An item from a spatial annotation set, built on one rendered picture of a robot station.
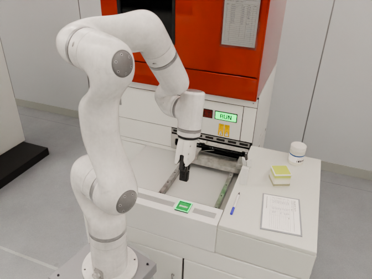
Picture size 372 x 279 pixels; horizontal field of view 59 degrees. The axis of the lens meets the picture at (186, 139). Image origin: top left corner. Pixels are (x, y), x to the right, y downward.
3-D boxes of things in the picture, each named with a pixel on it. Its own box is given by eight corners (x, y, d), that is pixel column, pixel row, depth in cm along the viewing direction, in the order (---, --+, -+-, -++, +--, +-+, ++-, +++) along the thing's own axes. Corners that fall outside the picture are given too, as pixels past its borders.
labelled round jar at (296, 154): (288, 156, 163) (292, 140, 158) (303, 159, 161) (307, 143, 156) (287, 164, 157) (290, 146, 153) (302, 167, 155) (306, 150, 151)
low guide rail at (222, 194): (233, 167, 180) (234, 163, 178) (237, 168, 179) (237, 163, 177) (205, 230, 139) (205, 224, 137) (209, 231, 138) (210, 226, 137)
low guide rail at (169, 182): (187, 156, 188) (187, 152, 186) (190, 157, 187) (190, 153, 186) (147, 212, 147) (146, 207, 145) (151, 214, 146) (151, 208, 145)
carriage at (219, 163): (180, 152, 186) (180, 148, 184) (244, 166, 175) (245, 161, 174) (175, 159, 179) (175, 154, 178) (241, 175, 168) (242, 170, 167)
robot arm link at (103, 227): (102, 249, 99) (97, 186, 87) (69, 216, 109) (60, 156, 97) (134, 228, 107) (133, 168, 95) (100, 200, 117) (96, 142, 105)
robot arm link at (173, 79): (123, 62, 98) (162, 119, 122) (165, 70, 89) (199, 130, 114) (138, 40, 101) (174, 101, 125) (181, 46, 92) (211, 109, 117)
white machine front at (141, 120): (119, 137, 206) (113, 74, 186) (249, 165, 181) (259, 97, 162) (116, 139, 203) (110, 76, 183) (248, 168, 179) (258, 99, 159)
